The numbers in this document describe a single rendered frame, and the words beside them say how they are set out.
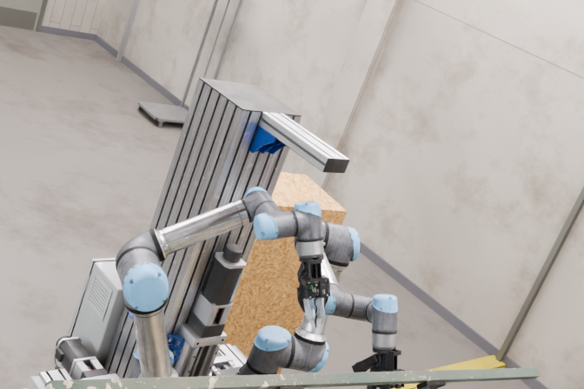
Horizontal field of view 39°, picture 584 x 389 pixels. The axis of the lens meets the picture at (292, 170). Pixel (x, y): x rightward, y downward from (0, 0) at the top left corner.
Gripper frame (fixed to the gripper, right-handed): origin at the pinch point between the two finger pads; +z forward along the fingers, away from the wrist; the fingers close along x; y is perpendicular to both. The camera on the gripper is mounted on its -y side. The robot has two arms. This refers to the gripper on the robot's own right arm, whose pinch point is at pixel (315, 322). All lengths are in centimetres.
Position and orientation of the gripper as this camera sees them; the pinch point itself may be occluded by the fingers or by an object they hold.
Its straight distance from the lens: 241.1
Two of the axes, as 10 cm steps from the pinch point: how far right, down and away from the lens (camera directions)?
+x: 9.7, -0.9, 2.1
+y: 2.1, 0.4, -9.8
